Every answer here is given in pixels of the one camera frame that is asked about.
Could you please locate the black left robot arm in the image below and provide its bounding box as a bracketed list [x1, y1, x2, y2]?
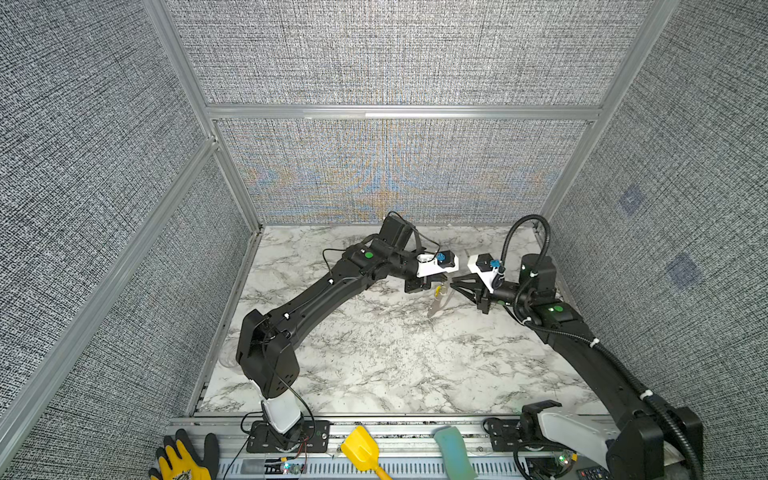
[235, 212, 460, 448]

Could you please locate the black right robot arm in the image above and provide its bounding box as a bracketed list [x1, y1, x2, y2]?
[451, 254, 704, 479]

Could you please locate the teal green sponge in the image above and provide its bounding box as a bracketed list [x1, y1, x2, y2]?
[433, 426, 477, 480]

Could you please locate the yellow plastic scoop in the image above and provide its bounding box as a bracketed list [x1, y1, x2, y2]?
[341, 425, 391, 480]

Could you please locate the clear plastic cup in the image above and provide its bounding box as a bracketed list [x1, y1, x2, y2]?
[218, 343, 240, 369]

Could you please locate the black remote control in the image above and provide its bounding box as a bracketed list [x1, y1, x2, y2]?
[577, 466, 613, 480]

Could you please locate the yellow black work glove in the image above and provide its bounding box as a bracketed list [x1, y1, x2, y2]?
[148, 429, 220, 480]

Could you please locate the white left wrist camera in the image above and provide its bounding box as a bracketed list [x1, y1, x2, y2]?
[416, 250, 460, 278]

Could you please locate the black corrugated cable conduit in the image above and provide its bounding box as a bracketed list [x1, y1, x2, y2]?
[500, 214, 704, 480]

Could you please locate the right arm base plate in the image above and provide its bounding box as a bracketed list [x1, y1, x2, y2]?
[481, 417, 538, 452]

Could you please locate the aluminium horizontal frame bar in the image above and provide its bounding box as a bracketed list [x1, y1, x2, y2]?
[206, 104, 603, 121]

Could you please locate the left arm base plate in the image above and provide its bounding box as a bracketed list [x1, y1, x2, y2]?
[245, 420, 332, 455]

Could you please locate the aluminium corner frame post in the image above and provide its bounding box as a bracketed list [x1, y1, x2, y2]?
[143, 0, 263, 233]

